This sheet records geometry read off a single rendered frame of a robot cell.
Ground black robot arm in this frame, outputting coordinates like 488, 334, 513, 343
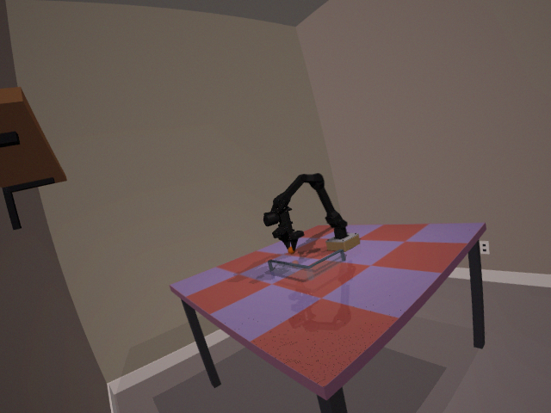
263, 173, 349, 239

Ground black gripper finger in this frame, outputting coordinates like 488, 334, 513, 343
278, 237, 290, 249
288, 239, 298, 251

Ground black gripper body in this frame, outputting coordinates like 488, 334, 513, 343
279, 220, 305, 239

